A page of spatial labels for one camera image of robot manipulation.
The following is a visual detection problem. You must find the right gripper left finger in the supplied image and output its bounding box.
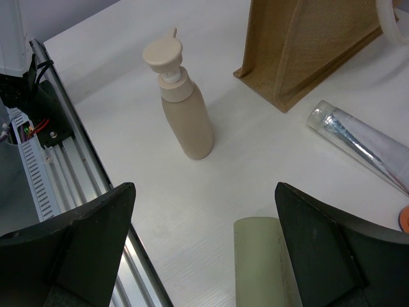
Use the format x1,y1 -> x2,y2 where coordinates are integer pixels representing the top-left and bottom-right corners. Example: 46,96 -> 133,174
1,182 -> 136,306

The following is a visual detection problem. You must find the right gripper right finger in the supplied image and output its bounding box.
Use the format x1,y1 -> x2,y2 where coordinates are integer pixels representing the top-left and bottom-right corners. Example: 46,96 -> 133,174
275,182 -> 408,306

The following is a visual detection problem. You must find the orange spray bottle blue top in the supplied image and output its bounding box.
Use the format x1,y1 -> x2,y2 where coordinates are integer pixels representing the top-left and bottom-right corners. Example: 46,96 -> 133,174
399,205 -> 409,233

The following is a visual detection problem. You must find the brown canvas tote bag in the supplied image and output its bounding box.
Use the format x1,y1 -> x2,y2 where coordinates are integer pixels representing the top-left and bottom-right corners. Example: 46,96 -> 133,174
232,0 -> 409,114

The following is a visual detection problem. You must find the pale green bottle white cap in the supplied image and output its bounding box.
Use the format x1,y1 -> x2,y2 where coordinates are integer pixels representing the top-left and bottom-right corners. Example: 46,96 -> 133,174
233,217 -> 302,306

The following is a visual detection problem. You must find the silver squeeze tube clear cap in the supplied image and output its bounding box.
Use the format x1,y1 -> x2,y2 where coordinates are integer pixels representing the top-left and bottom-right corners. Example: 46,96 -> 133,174
306,100 -> 408,195

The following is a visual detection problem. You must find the beige pump dispenser bottle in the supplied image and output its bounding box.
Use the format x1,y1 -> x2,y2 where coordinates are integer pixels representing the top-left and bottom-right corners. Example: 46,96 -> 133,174
143,28 -> 214,160

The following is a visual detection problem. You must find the aluminium mounting rail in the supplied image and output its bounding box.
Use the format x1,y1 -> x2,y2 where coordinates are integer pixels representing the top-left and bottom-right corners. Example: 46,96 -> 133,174
30,40 -> 173,307

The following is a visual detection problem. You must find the slotted white cable duct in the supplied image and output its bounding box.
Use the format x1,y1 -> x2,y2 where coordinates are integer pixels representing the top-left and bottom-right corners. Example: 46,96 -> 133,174
6,107 -> 61,222

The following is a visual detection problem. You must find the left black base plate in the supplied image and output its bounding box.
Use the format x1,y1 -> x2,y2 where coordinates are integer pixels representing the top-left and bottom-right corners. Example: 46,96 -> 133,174
1,75 -> 73,148

